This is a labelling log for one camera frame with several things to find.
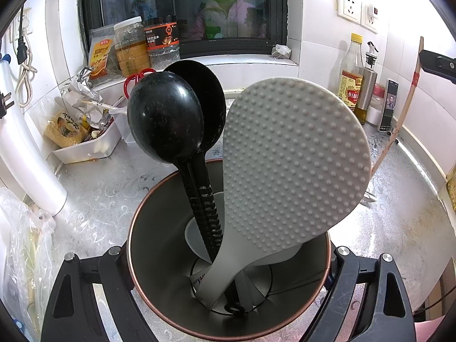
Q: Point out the clear jar orange black label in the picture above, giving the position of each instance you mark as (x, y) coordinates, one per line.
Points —
(162, 41)

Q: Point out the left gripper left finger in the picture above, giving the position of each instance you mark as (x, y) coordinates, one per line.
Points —
(72, 313)

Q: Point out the yellow seasoning packet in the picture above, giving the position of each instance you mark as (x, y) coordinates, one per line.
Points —
(102, 58)

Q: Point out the white wall socket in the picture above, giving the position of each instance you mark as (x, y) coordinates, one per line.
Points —
(349, 10)

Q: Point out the white plastic tray with packets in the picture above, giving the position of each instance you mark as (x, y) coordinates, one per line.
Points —
(80, 126)

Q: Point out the vinegar bottle yellow red label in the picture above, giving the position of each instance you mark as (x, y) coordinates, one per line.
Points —
(351, 73)

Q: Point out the white jar red lid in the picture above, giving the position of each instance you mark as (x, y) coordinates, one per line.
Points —
(374, 112)

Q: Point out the red handled scissors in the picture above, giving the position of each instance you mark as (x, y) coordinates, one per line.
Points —
(131, 81)

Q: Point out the grey dotted rice paddle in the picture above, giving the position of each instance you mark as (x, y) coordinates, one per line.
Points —
(296, 161)

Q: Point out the red utensil holder cup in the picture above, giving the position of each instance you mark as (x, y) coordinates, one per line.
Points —
(176, 284)

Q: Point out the clear plastic bag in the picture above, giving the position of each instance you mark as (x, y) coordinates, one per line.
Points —
(27, 274)

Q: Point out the black ladle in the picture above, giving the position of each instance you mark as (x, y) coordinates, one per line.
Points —
(210, 95)
(166, 121)

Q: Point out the wooden chopstick red band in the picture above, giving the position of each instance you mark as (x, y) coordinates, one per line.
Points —
(401, 119)

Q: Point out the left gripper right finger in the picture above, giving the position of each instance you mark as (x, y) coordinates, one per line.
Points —
(385, 312)

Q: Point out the black smartphone playing video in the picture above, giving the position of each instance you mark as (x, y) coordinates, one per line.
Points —
(388, 107)

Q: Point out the glass jar white lid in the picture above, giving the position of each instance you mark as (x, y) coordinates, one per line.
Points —
(130, 46)

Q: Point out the stainless steel oil dispenser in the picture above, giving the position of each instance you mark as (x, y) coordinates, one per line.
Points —
(368, 84)

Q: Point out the white paper towel roll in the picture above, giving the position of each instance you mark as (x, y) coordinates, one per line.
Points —
(23, 158)

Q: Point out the black power plug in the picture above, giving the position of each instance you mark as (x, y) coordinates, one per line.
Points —
(21, 54)

